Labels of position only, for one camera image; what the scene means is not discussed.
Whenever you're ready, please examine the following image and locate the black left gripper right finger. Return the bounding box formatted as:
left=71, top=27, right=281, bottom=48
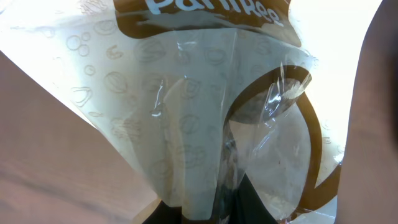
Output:
left=228, top=174, right=277, bottom=224

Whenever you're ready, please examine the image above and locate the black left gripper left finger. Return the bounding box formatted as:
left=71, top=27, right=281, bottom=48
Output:
left=142, top=201, right=182, bottom=224

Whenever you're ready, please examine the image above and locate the beige snack pouch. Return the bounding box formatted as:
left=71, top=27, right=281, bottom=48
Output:
left=0, top=0, right=383, bottom=224

